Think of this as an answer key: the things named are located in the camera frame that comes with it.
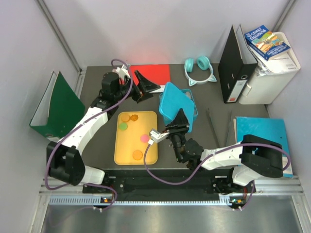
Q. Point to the grey slotted cable duct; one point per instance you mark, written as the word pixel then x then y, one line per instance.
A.
pixel 101 201

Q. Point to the pink cookie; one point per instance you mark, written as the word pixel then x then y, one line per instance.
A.
pixel 144 138

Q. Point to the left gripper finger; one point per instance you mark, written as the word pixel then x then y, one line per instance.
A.
pixel 145 85
pixel 144 97

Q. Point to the round orange biscuit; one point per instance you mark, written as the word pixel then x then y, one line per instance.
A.
pixel 137 155

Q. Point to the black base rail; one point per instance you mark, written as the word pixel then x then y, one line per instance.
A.
pixel 210 182

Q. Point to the black ring binder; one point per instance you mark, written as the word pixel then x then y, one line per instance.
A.
pixel 236 66

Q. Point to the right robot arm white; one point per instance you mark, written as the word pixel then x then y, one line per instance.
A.
pixel 220 157

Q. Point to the white papers in bin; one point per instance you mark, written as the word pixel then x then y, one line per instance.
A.
pixel 279 65

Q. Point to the teal cat ear headphones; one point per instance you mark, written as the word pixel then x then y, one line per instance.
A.
pixel 199 71

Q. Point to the white storage bin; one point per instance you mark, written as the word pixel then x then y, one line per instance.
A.
pixel 264 89

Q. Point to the red notebook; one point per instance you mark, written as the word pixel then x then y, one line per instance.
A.
pixel 159 74

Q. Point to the teal cookie tin box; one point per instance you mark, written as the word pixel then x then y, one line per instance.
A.
pixel 192 106

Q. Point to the blue paperback book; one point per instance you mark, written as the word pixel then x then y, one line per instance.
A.
pixel 265 43

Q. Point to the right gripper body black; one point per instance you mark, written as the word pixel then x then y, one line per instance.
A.
pixel 178 140

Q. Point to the brown flower cookie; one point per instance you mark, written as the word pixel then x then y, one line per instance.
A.
pixel 134 117

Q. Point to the teal tin lid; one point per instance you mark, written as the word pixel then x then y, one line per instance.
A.
pixel 176 106

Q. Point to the blue folder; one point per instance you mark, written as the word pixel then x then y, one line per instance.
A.
pixel 262 128

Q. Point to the grey metal tongs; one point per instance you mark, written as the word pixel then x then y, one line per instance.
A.
pixel 210 121

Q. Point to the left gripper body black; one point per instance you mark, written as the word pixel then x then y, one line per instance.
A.
pixel 123 90

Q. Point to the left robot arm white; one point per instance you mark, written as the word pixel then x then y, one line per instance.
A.
pixel 64 158

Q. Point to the green ring binder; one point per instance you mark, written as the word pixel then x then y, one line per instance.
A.
pixel 58 111

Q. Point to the round tan cookie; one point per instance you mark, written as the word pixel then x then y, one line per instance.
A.
pixel 125 117

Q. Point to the green cookie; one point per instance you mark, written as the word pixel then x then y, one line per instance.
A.
pixel 123 126

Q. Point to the yellow plastic tray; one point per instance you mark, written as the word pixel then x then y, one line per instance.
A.
pixel 129 140

